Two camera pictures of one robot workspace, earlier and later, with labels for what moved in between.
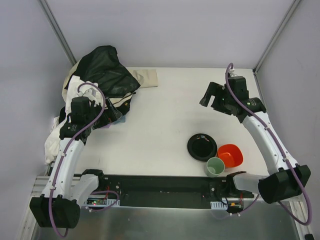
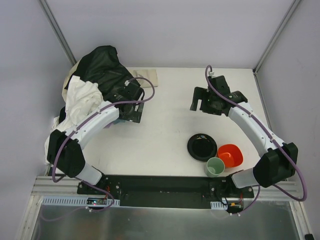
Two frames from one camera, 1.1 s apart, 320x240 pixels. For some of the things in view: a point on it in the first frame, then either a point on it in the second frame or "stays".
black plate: (201, 147) stays
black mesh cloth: (104, 65) stays
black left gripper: (110, 113) to (135, 115)
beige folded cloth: (147, 78) stays
